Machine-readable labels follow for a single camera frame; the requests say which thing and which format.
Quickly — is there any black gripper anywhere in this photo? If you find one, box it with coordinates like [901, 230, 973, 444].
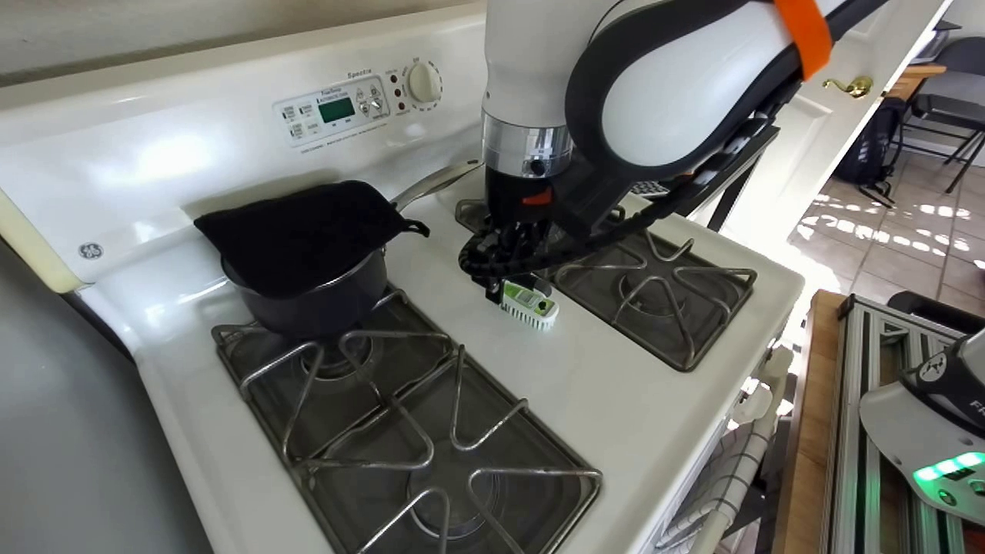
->
[455, 167, 565, 304]

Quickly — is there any white gas stove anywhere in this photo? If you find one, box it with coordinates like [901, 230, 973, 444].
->
[0, 0, 811, 554]

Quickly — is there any white stove dial knob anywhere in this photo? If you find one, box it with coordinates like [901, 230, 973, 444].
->
[401, 54, 447, 110]

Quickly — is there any green digital stove display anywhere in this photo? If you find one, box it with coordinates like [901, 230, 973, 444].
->
[316, 96, 361, 125]

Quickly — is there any white stove burner knob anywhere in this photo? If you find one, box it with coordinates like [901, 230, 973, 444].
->
[733, 381, 772, 431]
[759, 341, 802, 388]

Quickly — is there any black burner grate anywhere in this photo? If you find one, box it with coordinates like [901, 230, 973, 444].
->
[453, 197, 760, 376]
[210, 286, 606, 554]

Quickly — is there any dark grey pot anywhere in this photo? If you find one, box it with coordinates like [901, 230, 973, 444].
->
[219, 157, 486, 341]

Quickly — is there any black side table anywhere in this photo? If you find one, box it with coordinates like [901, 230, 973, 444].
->
[673, 142, 781, 235]

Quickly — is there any striped white dish towel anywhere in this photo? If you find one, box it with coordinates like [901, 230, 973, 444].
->
[656, 419, 777, 554]

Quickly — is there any white panel door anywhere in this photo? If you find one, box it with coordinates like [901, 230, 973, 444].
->
[719, 0, 952, 272]

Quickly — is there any wooden board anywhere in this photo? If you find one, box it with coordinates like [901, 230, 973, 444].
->
[772, 289, 855, 554]

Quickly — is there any wooden table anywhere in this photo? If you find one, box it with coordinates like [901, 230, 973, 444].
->
[887, 59, 950, 104]

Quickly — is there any dark chair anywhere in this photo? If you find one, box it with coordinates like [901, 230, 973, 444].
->
[912, 34, 985, 197]

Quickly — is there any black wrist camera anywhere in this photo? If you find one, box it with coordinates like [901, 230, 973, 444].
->
[552, 150, 642, 242]

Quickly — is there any aluminium rail frame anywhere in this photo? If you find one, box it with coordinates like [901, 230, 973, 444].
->
[829, 292, 985, 554]

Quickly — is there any orange velcro strap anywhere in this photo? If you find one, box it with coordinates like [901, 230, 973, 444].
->
[772, 0, 839, 84]

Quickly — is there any brass door handle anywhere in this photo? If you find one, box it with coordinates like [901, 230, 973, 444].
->
[818, 70, 879, 102]

